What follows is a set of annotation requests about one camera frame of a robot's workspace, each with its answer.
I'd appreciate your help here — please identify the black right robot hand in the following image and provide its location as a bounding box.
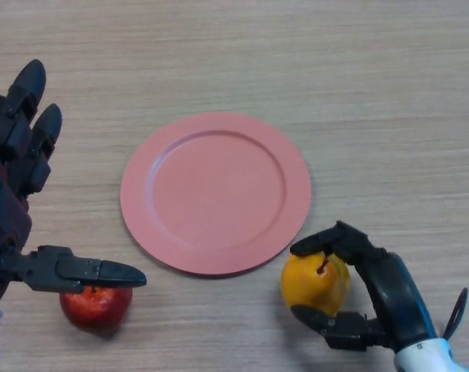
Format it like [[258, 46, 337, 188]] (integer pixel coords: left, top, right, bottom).
[[289, 220, 439, 354]]

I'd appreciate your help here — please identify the yellow pear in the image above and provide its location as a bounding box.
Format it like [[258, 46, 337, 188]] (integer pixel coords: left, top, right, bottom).
[[280, 251, 352, 317]]

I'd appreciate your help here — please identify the pink round plate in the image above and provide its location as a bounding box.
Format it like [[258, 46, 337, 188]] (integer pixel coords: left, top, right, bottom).
[[119, 112, 312, 277]]

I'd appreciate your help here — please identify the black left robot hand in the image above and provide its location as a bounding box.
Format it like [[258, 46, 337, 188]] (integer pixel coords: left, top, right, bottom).
[[0, 59, 147, 303]]

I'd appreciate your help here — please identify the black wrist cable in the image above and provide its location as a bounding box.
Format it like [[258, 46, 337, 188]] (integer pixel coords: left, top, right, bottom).
[[441, 287, 469, 342]]

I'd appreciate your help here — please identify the red apple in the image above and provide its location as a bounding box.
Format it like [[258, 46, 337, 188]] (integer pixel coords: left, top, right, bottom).
[[59, 285, 133, 335]]

